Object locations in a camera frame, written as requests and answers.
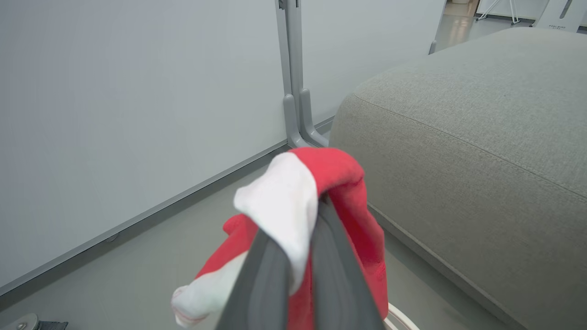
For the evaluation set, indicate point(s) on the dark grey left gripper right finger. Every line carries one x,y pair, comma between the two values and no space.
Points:
337,275

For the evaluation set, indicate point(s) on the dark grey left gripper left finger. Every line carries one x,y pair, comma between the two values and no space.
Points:
263,284

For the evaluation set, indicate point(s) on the red and white garment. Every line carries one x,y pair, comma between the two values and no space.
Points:
344,178

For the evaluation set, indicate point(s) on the white perforated laundry basket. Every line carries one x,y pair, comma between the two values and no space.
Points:
400,318

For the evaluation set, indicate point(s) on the grey fabric sofa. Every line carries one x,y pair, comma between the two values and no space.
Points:
481,160

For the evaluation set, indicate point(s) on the white tripod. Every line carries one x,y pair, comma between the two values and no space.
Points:
500,9

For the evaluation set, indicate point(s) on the white floor stand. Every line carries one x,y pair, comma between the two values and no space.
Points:
562,13

